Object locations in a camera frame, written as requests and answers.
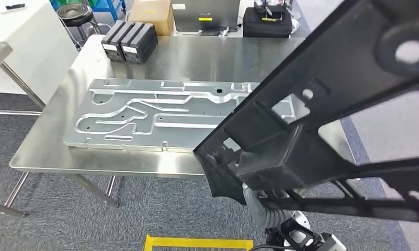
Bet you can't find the black box white label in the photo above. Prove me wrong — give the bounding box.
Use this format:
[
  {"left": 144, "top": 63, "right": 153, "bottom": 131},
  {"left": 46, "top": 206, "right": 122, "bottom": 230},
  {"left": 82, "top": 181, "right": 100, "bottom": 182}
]
[
  {"left": 120, "top": 21, "right": 158, "bottom": 64},
  {"left": 101, "top": 20, "right": 135, "bottom": 62}
]

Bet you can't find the brown cardboard box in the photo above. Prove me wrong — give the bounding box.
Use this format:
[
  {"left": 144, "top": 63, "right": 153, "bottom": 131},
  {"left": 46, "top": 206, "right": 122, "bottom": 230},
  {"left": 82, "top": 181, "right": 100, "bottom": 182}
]
[{"left": 128, "top": 0, "right": 175, "bottom": 37}]

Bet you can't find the black carry bag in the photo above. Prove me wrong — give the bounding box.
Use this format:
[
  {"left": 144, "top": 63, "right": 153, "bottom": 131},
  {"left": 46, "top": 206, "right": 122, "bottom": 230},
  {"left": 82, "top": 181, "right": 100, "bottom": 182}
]
[{"left": 243, "top": 7, "right": 294, "bottom": 38}]

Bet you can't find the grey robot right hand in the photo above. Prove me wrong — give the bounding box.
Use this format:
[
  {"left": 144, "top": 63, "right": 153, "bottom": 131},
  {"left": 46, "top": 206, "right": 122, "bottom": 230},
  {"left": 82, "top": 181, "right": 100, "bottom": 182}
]
[{"left": 243, "top": 184, "right": 271, "bottom": 227}]

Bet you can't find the black round stool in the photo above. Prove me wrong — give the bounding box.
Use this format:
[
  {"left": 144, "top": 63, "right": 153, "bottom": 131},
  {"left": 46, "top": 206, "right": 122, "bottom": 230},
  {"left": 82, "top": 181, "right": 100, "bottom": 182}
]
[{"left": 56, "top": 3, "right": 113, "bottom": 51}]

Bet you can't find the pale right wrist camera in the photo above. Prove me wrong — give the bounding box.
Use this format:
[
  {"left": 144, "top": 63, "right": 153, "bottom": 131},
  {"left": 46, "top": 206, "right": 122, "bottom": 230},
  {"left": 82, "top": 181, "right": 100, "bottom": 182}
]
[{"left": 311, "top": 233, "right": 348, "bottom": 251}]

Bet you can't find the black plastic car panel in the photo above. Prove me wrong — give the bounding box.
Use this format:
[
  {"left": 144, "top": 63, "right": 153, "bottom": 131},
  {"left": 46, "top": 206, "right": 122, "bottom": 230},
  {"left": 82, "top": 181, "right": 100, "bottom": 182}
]
[{"left": 192, "top": 0, "right": 419, "bottom": 224}]

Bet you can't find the white rear table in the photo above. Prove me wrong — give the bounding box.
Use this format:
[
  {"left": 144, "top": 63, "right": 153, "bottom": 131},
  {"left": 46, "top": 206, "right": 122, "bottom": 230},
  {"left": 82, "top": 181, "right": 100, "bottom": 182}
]
[{"left": 173, "top": 29, "right": 245, "bottom": 38}]

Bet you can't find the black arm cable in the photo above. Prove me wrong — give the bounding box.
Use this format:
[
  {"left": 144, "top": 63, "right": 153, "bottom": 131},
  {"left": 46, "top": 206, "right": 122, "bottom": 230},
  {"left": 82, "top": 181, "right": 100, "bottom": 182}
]
[{"left": 247, "top": 244, "right": 297, "bottom": 251}]

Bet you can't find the stamped metal plate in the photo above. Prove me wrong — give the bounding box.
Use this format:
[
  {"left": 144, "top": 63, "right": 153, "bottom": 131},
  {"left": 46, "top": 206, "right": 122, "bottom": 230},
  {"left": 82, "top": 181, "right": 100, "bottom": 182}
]
[{"left": 63, "top": 78, "right": 297, "bottom": 153}]

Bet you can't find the grey laptop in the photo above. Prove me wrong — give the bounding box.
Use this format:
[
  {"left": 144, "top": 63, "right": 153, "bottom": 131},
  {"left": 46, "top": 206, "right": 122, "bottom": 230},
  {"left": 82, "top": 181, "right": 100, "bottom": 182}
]
[{"left": 171, "top": 0, "right": 241, "bottom": 37}]

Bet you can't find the white desk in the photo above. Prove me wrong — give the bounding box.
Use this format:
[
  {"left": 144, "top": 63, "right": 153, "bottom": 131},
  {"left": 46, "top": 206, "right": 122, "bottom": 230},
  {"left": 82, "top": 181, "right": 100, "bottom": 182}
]
[{"left": 0, "top": 0, "right": 79, "bottom": 105}]

